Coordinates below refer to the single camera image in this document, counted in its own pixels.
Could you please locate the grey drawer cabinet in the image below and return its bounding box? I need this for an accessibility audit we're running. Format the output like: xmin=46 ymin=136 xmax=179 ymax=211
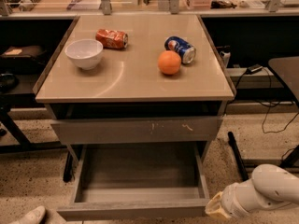
xmin=32 ymin=14 xmax=237 ymax=185

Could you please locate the black cable on floor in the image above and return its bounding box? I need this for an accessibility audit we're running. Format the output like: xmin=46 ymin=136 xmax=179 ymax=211
xmin=255 ymin=67 xmax=299 ymax=134

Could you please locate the black bag with label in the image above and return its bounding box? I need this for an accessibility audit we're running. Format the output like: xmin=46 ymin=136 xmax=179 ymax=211
xmin=0 ymin=45 xmax=46 ymax=60

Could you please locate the black table leg bar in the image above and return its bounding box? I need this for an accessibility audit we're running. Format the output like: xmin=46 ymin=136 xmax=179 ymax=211
xmin=228 ymin=132 xmax=249 ymax=181

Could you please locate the grey top drawer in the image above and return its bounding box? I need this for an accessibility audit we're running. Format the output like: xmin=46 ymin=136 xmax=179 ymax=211
xmin=51 ymin=116 xmax=222 ymax=145

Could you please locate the white bowl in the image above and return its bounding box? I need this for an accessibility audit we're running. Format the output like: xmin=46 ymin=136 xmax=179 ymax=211
xmin=64 ymin=39 xmax=104 ymax=70

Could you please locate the white shoe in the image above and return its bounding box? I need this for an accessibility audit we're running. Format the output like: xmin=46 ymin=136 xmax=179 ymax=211
xmin=9 ymin=206 xmax=46 ymax=224

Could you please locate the black power adapter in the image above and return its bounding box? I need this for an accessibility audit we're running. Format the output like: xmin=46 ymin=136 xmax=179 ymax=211
xmin=245 ymin=64 xmax=263 ymax=75

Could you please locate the crushed red soda can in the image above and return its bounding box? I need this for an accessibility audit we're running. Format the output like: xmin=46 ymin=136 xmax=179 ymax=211
xmin=95 ymin=29 xmax=128 ymax=49

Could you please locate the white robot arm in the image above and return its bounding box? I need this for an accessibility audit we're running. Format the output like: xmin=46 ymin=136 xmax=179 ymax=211
xmin=205 ymin=164 xmax=299 ymax=220

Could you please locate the grey drawer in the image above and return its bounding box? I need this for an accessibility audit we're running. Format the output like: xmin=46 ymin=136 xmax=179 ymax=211
xmin=51 ymin=116 xmax=222 ymax=145
xmin=58 ymin=142 xmax=209 ymax=221

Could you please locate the orange fruit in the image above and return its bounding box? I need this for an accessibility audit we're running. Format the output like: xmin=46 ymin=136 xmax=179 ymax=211
xmin=158 ymin=50 xmax=181 ymax=75

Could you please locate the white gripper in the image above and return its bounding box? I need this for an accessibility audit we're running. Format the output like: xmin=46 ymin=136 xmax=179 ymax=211
xmin=205 ymin=184 xmax=247 ymax=220

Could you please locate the blue pepsi can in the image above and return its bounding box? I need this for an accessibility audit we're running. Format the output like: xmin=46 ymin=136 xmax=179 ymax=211
xmin=164 ymin=36 xmax=196 ymax=64

